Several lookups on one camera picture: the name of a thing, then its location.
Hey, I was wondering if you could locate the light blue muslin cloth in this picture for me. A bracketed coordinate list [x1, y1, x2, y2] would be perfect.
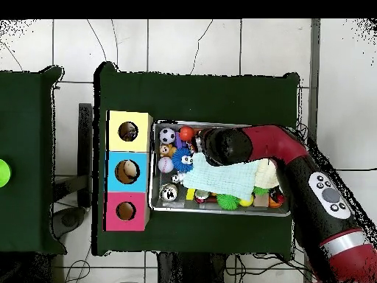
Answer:
[183, 151, 260, 201]

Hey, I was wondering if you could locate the shallow metal mesh bin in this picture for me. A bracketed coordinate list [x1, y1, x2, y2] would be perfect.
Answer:
[148, 119, 296, 217]

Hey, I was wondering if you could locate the wooden box with three holes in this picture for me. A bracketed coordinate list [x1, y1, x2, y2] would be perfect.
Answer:
[105, 110, 155, 231]

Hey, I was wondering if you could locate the blue fuzzy toy with eyes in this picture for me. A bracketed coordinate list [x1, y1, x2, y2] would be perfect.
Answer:
[172, 147, 195, 173]

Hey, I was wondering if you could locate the orange ball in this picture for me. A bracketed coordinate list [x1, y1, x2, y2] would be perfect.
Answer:
[179, 125, 195, 142]

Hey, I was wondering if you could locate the white baseball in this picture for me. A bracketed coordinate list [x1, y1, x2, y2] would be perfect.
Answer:
[158, 156, 175, 173]

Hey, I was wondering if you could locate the black and white soccer ball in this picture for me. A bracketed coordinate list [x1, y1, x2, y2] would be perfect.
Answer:
[158, 127, 177, 144]

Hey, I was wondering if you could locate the green spiky ball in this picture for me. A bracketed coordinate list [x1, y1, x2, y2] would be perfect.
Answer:
[216, 193, 241, 212]

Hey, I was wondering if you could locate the dark green tablecloth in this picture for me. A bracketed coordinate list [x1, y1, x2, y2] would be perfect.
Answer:
[91, 60, 301, 256]
[0, 66, 67, 256]

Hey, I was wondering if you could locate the cream muslin cloth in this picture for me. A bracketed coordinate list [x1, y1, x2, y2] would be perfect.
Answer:
[254, 158, 281, 189]

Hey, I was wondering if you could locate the green plastic cup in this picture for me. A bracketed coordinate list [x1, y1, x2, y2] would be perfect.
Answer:
[0, 158, 12, 188]

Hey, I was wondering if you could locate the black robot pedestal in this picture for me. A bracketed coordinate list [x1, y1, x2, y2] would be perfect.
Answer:
[157, 251, 228, 283]

